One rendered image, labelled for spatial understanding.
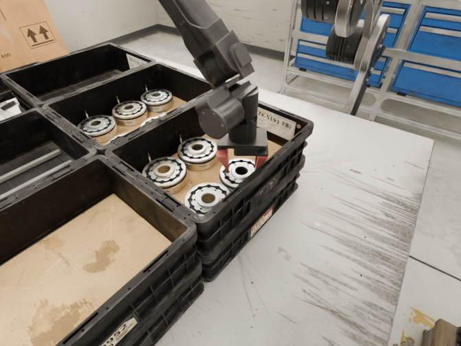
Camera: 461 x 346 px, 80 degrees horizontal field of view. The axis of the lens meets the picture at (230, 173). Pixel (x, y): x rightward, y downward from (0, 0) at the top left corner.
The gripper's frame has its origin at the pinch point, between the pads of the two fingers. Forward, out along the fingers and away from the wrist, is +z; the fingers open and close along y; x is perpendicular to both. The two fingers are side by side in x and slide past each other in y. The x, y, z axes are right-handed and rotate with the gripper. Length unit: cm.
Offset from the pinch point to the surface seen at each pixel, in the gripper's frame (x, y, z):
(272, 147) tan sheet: 13.7, 8.4, 4.0
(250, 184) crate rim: -10.3, 1.6, -5.3
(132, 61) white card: 56, -41, -4
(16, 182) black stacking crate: -2, -54, 4
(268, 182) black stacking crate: -3.9, 5.9, 0.5
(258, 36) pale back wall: 315, 21, 62
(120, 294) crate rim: -31.7, -16.2, -5.7
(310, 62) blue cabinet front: 189, 59, 47
